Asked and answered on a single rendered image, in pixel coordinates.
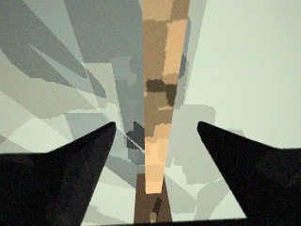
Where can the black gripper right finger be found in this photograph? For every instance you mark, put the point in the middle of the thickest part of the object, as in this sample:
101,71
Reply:
257,174

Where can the long wooden plank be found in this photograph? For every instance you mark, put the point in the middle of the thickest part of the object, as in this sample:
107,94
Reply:
164,24

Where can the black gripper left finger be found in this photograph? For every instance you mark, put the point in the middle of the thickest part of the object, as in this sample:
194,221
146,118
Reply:
66,176

